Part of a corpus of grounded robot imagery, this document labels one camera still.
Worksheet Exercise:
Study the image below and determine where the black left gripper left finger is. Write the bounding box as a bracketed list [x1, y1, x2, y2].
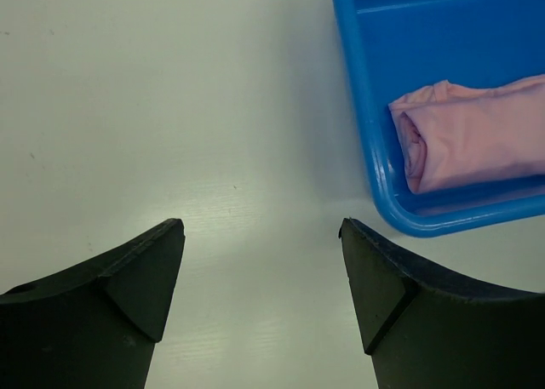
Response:
[1, 219, 185, 388]

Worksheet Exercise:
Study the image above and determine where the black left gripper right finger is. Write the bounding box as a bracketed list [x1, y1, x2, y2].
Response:
[339, 219, 544, 388]

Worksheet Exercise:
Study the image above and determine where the pink t-shirt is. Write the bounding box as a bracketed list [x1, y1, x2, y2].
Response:
[388, 75, 544, 194]

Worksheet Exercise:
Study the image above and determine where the blue plastic bin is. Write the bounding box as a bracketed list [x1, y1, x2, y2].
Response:
[332, 0, 544, 237]

